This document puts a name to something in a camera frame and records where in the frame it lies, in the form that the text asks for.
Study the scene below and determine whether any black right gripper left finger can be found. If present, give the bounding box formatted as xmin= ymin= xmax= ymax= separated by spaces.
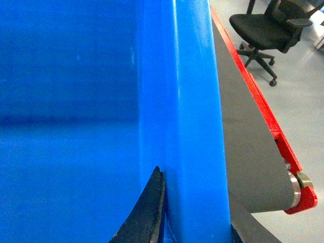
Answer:
xmin=110 ymin=166 xmax=166 ymax=242

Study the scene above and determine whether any large blue plastic crate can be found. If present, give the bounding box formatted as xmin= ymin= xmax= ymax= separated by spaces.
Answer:
xmin=1 ymin=1 xmax=232 ymax=242

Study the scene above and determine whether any red conveyor side rail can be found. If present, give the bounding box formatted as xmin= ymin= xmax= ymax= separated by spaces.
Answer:
xmin=210 ymin=7 xmax=318 ymax=215

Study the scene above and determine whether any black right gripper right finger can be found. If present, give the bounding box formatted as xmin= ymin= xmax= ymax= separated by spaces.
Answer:
xmin=230 ymin=200 xmax=281 ymax=243

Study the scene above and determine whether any black office chair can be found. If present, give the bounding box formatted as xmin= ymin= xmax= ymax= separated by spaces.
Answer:
xmin=229 ymin=1 xmax=323 ymax=87

